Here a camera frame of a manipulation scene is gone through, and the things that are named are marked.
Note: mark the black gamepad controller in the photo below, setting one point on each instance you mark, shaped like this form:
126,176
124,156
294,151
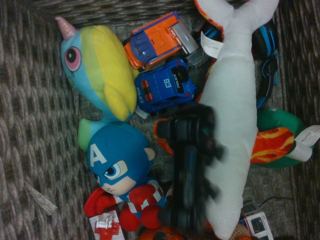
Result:
187,162

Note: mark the grey woven wicker basket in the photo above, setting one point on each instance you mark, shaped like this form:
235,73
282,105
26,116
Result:
25,100

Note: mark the white paper basket tag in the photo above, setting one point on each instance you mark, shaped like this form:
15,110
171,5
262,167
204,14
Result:
40,200

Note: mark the blue toy police car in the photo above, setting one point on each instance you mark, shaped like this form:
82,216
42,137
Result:
162,90

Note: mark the Captain America plush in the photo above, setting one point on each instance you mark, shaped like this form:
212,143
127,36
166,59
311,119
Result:
117,162

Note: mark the white shark plush toy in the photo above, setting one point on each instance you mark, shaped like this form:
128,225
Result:
232,100

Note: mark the orange toy truck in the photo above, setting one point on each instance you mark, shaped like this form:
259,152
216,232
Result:
155,42

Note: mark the blue yellow narwhal plush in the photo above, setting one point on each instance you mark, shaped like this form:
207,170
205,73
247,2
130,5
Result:
100,70

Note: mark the green plush toy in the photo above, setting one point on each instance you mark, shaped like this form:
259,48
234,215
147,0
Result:
275,120

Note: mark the orange round toy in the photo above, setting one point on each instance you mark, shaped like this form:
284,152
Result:
160,235

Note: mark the black blue headphones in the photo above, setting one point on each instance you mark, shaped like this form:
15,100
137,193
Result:
267,75

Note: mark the red white packaged toy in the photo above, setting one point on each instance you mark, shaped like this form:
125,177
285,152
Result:
106,225

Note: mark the white toy ambulance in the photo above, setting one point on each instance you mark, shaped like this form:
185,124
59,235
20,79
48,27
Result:
257,222

